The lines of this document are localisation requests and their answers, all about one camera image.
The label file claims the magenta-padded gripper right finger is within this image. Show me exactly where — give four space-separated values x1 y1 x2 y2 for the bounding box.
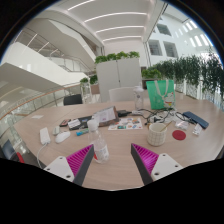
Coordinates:
130 143 184 186

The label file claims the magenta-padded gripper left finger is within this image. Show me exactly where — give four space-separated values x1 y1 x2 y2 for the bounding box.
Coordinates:
43 143 95 187

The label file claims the clear white-capped water bottle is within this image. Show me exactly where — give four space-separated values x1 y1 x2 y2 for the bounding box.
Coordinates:
86 119 110 164

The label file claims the white grid-pattern mug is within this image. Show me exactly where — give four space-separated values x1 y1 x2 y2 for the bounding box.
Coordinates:
146 122 168 147

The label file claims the white computer mouse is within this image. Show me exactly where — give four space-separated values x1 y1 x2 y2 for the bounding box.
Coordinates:
54 130 72 144

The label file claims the flat round red coaster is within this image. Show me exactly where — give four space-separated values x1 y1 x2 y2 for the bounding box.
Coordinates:
171 129 187 141

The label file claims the white power strip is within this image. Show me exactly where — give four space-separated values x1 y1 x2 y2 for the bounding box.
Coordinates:
39 126 52 146

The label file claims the gold spoon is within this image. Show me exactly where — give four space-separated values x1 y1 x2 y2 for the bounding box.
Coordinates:
159 120 173 133

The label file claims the teal marker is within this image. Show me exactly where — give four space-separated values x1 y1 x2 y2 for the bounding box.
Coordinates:
75 128 90 137

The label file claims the labelled plastic packet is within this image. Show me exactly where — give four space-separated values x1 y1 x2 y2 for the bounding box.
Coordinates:
175 119 190 130

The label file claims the clear plastic packet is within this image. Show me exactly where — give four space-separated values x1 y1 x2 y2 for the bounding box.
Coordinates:
192 123 204 136

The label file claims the black flat case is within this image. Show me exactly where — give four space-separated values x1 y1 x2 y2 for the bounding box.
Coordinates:
68 115 93 131

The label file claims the dark blue keyboard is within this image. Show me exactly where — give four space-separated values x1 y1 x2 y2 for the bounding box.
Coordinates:
182 110 210 130

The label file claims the colourful sticker sheet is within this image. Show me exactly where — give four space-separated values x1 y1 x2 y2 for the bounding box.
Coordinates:
107 117 144 131

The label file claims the black power adapter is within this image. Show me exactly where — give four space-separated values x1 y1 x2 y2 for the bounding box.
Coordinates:
116 109 133 118

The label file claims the black chair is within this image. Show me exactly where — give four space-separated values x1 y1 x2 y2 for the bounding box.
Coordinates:
63 93 83 106

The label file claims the green cat-print tote bag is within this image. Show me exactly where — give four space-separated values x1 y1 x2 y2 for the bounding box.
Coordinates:
145 79 176 111

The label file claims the brown-backed booklet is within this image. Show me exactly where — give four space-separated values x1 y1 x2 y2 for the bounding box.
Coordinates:
91 105 120 128

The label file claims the clear lidded tumbler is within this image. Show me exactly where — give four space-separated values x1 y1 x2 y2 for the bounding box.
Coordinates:
133 85 145 111

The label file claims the white chair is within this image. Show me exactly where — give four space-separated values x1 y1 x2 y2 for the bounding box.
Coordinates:
108 86 136 103

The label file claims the wide leafy planter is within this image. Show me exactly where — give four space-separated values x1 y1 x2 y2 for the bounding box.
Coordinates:
141 67 164 88

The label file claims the small leafy planter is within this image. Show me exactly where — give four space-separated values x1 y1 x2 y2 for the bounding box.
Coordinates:
79 74 99 95

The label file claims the white cabinet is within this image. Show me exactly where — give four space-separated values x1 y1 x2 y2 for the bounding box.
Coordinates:
95 58 143 103

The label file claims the tall green plant hedge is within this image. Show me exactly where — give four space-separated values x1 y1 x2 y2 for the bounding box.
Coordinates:
141 49 224 101

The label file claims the leafy green plant row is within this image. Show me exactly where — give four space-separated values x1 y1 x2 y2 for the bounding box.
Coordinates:
94 50 141 65

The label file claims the black cable bundle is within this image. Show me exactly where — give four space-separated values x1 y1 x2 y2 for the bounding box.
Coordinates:
136 107 188 124

